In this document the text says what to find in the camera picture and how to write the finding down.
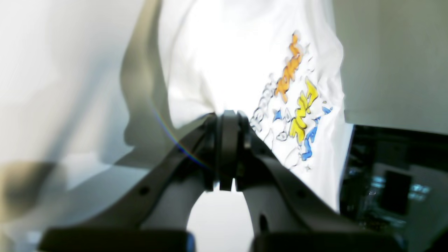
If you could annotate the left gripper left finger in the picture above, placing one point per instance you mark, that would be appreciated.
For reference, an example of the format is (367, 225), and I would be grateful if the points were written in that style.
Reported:
(153, 215)

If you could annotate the white printed t-shirt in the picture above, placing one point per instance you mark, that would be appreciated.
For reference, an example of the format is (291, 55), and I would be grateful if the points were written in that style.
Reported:
(278, 61)

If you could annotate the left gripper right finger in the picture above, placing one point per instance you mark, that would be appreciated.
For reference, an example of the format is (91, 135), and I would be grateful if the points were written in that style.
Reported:
(286, 215)

